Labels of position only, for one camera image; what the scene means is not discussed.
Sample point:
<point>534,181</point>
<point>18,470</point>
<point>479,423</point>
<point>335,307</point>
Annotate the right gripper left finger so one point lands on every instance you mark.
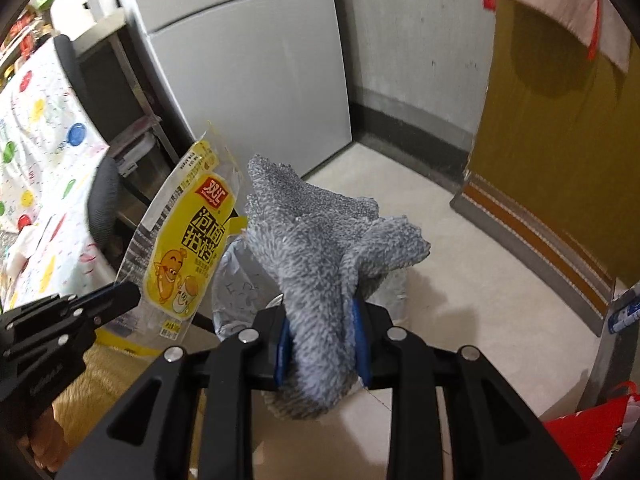
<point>253,359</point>

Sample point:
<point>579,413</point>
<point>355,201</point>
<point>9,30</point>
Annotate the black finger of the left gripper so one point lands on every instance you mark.
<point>98,307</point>

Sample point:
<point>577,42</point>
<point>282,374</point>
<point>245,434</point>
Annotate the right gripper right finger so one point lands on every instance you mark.
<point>458,395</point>

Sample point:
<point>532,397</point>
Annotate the yellow sausage snack wrapper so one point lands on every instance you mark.
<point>177,247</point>

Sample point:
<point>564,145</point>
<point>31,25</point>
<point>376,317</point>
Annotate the grey fluffy cloth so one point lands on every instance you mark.
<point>322,249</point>

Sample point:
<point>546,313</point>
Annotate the trash bin with plastic liner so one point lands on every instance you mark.
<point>241,287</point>

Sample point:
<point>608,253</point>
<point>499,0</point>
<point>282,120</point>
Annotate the person's left hand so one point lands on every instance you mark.
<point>46,441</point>

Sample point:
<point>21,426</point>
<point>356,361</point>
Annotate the yellow cushion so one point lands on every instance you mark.
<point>110,389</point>

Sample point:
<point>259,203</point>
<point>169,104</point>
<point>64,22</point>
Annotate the red plastic bag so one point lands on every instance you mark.
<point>590,438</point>

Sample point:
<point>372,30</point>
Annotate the polka dot plastic cover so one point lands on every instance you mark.
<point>51,155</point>

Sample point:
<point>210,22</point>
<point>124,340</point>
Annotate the blue white tube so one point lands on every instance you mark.
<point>624,317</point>

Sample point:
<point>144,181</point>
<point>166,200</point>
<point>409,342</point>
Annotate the brown wooden door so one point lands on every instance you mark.
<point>553,175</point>

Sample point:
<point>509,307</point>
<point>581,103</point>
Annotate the white air fryer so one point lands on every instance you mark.
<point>73,18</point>

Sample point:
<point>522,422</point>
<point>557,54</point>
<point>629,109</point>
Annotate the grey refrigerator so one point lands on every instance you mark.
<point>268,75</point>

